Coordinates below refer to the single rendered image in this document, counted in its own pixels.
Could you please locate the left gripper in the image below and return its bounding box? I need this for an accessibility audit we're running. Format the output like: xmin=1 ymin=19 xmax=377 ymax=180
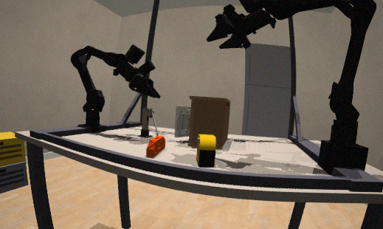
xmin=207 ymin=13 xmax=258 ymax=49

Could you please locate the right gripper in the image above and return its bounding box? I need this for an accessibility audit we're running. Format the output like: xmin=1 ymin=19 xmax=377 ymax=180
xmin=125 ymin=67 xmax=160 ymax=98

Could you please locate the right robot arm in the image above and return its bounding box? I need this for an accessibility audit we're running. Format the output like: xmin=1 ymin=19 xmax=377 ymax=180
xmin=71 ymin=44 xmax=155 ymax=126

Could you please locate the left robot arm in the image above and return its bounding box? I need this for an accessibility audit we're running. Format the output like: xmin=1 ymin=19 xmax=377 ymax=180
xmin=239 ymin=0 xmax=376 ymax=146

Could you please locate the black metal gantry frame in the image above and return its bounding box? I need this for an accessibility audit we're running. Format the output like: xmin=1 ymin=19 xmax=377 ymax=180
xmin=120 ymin=0 xmax=302 ymax=142

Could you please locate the orange spirit level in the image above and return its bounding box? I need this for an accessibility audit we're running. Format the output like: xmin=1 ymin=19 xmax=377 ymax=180
xmin=146 ymin=136 xmax=165 ymax=158

